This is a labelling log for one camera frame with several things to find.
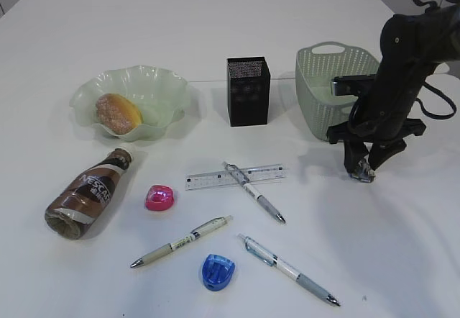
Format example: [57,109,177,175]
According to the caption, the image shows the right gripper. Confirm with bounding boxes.
[326,91,426,174]

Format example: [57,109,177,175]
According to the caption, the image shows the paper ball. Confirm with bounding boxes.
[349,158,375,183]

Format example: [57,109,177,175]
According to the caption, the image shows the sugared bread bun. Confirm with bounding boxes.
[96,94,143,135]

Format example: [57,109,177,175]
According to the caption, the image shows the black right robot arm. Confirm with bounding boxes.
[326,5,459,183]

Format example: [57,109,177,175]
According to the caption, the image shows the green woven plastic basket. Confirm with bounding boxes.
[295,42,380,141]

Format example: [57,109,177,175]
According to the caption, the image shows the grey grip pen on ruler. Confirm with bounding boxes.
[222,162,286,224]

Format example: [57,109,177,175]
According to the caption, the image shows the black mesh pen holder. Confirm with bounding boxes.
[226,57,270,127]

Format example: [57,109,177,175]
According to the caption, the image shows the blue clear grey-grip pen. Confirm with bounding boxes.
[238,234,341,306]

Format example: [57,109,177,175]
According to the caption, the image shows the beige grip pen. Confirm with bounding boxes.
[130,215,233,268]

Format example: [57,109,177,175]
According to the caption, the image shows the blue pencil sharpener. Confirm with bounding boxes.
[201,254,236,291]

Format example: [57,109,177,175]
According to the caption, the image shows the pink pencil sharpener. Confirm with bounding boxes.
[144,185,175,212]

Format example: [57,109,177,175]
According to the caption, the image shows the green wavy glass plate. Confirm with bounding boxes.
[70,65,190,142]

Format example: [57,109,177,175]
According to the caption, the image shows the clear plastic ruler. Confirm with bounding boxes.
[185,163,287,191]

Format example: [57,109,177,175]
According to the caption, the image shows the brown Nescafe coffee bottle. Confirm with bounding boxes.
[44,146,134,240]

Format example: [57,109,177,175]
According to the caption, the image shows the black cable loop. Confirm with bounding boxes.
[410,0,460,120]

